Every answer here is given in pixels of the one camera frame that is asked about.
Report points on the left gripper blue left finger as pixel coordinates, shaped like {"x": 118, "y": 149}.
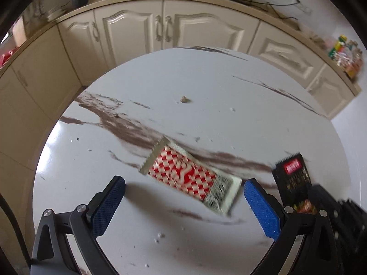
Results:
{"x": 104, "y": 204}

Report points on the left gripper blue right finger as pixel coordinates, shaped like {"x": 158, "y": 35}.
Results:
{"x": 265, "y": 207}

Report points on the black red wrapper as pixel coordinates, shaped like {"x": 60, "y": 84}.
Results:
{"x": 293, "y": 182}

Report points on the round white marble table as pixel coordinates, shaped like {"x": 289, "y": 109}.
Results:
{"x": 162, "y": 121}

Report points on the small ginger crumb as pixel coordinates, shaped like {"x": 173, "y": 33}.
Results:
{"x": 185, "y": 100}

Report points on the cream lower cabinets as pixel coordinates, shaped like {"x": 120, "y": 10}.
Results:
{"x": 75, "y": 50}

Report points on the condiment bottles group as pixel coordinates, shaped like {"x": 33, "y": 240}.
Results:
{"x": 348, "y": 56}

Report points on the black chair frame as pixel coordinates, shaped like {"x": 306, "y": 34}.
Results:
{"x": 12, "y": 218}

